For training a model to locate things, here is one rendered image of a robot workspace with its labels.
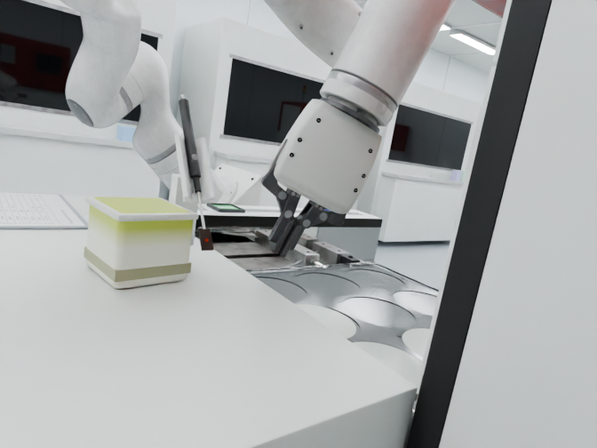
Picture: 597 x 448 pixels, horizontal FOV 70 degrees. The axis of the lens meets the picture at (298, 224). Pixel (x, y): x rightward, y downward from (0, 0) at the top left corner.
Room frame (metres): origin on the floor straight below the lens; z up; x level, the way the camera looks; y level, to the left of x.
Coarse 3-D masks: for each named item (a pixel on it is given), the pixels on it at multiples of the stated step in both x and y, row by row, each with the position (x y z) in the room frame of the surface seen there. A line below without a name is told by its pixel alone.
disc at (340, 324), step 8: (296, 304) 0.53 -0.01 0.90; (304, 304) 0.54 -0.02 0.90; (312, 312) 0.52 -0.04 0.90; (320, 312) 0.52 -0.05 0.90; (328, 312) 0.53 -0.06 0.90; (336, 312) 0.53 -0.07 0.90; (320, 320) 0.50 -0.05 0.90; (328, 320) 0.50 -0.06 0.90; (336, 320) 0.51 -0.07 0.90; (344, 320) 0.51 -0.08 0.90; (336, 328) 0.48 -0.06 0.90; (344, 328) 0.49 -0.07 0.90; (352, 328) 0.49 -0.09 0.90; (344, 336) 0.46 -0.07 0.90
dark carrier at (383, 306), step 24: (288, 288) 0.60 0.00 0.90; (312, 288) 0.61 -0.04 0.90; (336, 288) 0.63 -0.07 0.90; (360, 288) 0.65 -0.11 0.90; (384, 288) 0.67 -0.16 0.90; (408, 288) 0.69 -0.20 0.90; (360, 312) 0.55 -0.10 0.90; (384, 312) 0.56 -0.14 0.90; (408, 312) 0.58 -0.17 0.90; (432, 312) 0.59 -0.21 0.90; (360, 336) 0.47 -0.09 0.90; (384, 336) 0.48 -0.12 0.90
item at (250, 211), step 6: (198, 204) 0.81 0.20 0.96; (204, 204) 0.82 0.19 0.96; (198, 210) 0.78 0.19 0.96; (204, 210) 0.79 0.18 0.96; (210, 210) 0.78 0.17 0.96; (246, 210) 0.85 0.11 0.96; (252, 210) 0.86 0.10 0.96; (258, 210) 0.87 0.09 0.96; (264, 210) 0.88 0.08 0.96; (270, 210) 0.89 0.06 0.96; (276, 210) 0.90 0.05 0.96; (300, 210) 0.94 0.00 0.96; (354, 210) 1.08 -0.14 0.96; (270, 216) 0.82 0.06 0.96; (276, 216) 0.83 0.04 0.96; (294, 216) 0.86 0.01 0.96; (348, 216) 0.97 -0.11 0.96; (354, 216) 0.98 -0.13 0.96; (360, 216) 0.99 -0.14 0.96; (366, 216) 1.01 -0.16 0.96; (372, 216) 1.03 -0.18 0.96
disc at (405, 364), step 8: (360, 344) 0.45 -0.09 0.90; (368, 344) 0.45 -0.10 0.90; (376, 344) 0.46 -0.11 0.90; (384, 344) 0.46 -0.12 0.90; (368, 352) 0.43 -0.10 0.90; (376, 352) 0.44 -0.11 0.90; (384, 352) 0.44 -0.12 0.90; (392, 352) 0.44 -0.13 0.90; (400, 352) 0.45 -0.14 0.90; (384, 360) 0.42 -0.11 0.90; (392, 360) 0.42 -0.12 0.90; (400, 360) 0.43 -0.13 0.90; (408, 360) 0.43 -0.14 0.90; (416, 360) 0.43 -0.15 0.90; (392, 368) 0.41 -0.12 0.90; (400, 368) 0.41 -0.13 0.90; (408, 368) 0.41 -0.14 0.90; (416, 368) 0.41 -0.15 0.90; (408, 376) 0.40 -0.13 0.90; (416, 376) 0.40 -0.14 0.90; (416, 384) 0.38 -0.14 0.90
